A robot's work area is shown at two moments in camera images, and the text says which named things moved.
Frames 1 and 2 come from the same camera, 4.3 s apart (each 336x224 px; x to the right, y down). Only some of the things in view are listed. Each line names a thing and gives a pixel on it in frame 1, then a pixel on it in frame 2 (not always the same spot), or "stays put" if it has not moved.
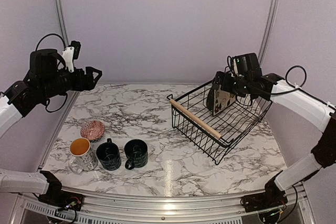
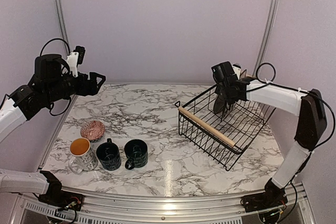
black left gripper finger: [89, 70] to [93, 76]
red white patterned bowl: [92, 130] stays put
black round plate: [210, 100] to [219, 105]
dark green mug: [136, 152] stays put
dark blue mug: [109, 155] stays put
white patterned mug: [83, 157] stays put
